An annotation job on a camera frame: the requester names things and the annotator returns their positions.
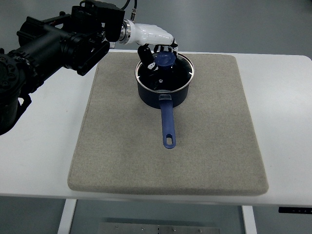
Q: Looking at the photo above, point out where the white table leg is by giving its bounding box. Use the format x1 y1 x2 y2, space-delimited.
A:
241 206 257 234
57 199 77 234

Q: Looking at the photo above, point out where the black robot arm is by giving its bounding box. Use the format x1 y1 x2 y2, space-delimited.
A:
0 0 125 134

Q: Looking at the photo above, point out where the white table leg right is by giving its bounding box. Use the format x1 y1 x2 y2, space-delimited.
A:
241 206 257 234

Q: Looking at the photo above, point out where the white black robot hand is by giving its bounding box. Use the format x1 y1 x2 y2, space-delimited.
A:
119 19 178 72

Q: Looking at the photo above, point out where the white table leg left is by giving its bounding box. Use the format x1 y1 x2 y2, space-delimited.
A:
57 199 77 234

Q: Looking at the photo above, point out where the beige felt mat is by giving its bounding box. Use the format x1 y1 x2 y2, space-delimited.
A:
67 51 269 195

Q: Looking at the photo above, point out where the black table control panel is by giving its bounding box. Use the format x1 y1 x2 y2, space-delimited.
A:
278 207 312 215

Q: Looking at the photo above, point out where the dark blue saucepan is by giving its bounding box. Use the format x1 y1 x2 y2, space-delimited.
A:
135 51 195 149

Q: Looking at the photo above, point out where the glass pot lid blue knob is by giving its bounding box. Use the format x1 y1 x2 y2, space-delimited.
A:
135 51 195 93

